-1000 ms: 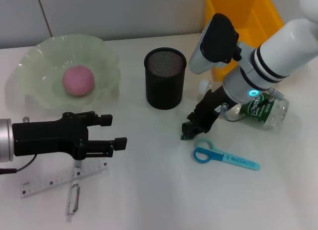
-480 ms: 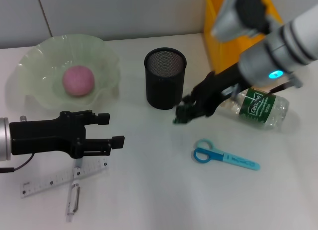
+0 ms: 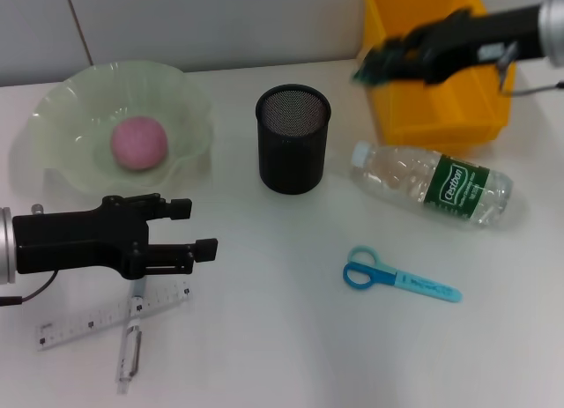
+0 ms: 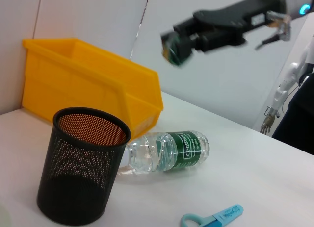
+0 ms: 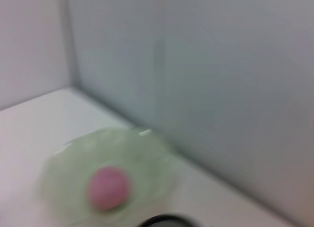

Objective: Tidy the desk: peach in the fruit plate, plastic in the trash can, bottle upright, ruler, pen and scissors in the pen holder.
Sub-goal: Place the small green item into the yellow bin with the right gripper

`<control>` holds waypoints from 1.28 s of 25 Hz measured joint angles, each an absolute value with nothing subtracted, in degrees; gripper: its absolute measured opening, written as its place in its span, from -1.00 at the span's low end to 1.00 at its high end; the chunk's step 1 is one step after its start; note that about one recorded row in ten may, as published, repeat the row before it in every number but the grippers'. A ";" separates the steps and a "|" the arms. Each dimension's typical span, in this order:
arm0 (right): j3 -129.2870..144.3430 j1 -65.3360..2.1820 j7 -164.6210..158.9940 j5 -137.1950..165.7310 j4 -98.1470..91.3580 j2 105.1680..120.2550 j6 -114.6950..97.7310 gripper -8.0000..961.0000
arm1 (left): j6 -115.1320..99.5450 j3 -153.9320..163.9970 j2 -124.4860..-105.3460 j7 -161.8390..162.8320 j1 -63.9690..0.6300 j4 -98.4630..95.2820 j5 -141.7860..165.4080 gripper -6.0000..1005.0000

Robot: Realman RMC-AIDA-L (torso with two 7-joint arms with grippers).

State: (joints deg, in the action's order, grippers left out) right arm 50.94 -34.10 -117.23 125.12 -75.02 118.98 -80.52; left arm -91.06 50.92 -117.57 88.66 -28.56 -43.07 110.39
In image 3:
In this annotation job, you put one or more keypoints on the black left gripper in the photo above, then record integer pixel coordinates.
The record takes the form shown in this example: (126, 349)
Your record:
(75, 240)

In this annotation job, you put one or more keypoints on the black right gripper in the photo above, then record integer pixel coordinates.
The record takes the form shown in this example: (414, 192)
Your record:
(467, 38)

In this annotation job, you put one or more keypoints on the pink peach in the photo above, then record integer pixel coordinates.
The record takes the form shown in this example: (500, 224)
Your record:
(138, 143)

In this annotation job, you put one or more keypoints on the clear green-label water bottle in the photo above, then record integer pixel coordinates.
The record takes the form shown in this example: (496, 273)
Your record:
(396, 174)

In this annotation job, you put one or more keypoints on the black mesh pen holder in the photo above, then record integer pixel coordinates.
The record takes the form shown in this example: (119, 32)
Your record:
(291, 157)

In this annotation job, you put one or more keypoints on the grey clear ballpoint pen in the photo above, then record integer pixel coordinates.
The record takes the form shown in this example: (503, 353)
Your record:
(128, 350)

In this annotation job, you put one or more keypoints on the transparent plastic ruler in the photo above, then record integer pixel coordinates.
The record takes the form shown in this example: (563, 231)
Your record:
(88, 322)

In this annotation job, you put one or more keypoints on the pale green glass fruit plate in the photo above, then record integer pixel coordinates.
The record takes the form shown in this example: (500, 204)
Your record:
(75, 117)

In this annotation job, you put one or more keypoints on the blue plastic scissors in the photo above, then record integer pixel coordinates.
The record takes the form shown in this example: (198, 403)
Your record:
(374, 276)

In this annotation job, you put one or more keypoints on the yellow plastic bin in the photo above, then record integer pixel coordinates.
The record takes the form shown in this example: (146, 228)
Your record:
(445, 113)

